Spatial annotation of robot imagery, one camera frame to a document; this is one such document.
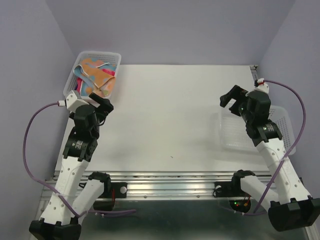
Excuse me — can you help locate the orange polka dot towel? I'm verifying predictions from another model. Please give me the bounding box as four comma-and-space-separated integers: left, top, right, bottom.
73, 61, 108, 87

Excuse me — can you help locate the pink towel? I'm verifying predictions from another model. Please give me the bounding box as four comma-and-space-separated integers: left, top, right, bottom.
73, 66, 116, 98

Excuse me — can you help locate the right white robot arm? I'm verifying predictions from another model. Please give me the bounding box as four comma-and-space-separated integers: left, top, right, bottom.
220, 85, 320, 232

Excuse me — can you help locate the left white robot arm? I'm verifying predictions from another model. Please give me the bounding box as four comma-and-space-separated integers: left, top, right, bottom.
29, 90, 114, 240

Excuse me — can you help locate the white basket at right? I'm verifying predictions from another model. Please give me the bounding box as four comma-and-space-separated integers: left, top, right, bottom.
219, 103, 295, 154

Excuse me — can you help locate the white basket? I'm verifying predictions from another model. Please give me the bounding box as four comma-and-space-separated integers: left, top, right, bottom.
63, 50, 122, 101
219, 103, 295, 154

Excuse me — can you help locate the white basket at left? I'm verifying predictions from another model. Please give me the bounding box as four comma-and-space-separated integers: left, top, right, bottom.
63, 50, 122, 101

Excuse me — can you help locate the blue orange patterned towel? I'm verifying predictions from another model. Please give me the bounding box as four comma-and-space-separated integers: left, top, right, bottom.
81, 57, 117, 76

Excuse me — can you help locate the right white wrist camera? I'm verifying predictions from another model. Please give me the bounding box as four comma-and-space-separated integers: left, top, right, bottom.
254, 78, 270, 94

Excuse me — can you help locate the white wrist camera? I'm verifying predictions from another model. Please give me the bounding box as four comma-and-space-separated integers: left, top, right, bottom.
254, 78, 270, 94
65, 90, 89, 113

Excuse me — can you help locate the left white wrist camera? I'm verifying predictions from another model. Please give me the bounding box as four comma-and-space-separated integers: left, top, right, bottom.
65, 90, 89, 113

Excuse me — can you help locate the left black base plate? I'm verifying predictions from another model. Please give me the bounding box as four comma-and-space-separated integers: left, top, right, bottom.
99, 182, 128, 199

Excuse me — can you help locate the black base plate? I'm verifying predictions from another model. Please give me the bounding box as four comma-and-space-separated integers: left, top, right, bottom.
99, 182, 128, 199
214, 181, 264, 199

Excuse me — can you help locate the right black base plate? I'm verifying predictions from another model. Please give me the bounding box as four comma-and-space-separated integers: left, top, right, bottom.
214, 181, 264, 199

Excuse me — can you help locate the aluminium mounting rail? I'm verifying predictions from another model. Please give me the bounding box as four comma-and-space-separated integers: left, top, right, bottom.
41, 171, 308, 201

